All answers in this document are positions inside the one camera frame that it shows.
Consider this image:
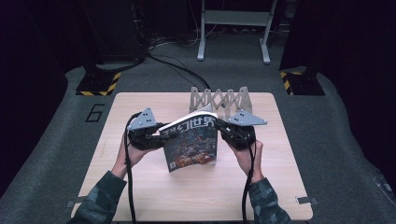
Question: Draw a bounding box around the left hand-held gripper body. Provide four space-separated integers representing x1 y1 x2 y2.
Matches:
126 106 162 152

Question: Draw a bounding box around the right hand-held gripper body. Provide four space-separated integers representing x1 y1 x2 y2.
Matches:
221 108 268 151

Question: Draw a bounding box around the dark illustrated magazine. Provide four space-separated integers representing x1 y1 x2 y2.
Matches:
157 110 219 174

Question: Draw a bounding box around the person's right hand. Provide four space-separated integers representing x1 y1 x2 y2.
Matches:
227 139 265 185

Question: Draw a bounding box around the person's left hand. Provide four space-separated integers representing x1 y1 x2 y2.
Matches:
110 133 161 180

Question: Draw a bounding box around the grey metal expandable book stand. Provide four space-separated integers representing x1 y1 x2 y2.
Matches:
188 86 253 121

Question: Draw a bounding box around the black base with yellow stripes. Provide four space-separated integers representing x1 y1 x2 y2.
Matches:
279 67 326 97
75 65 122 97

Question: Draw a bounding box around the grey tape strip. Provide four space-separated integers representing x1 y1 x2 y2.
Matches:
294 195 318 206
65 195 90 209

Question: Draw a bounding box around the black equipment cabinet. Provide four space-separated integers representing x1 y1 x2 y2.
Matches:
78 0 147 64

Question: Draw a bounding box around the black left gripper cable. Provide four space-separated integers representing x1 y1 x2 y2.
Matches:
123 111 143 224

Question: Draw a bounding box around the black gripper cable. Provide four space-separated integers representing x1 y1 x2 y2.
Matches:
123 111 143 224
233 129 259 224

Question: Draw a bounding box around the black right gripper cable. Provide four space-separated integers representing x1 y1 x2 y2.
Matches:
233 129 259 224

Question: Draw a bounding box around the bundle of black floor cables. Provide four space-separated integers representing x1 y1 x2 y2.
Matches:
145 50 213 91

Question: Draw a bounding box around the white metal stand frame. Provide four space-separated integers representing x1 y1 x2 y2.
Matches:
196 0 278 65

